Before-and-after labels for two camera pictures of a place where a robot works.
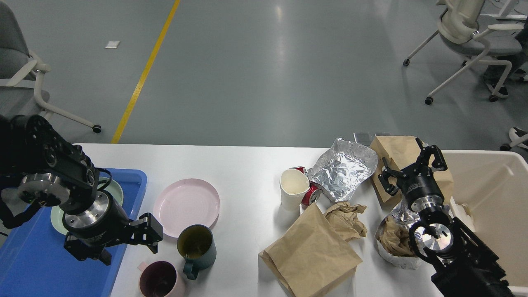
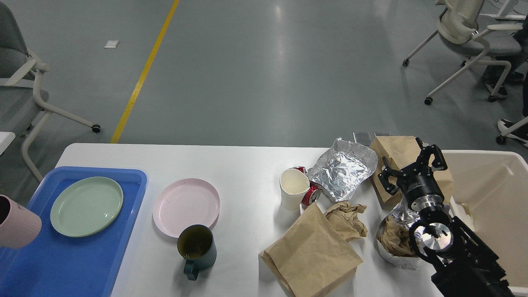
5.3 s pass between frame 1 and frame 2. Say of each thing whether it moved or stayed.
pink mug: moved
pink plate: stayed
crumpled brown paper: stayed
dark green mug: stayed
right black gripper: stayed
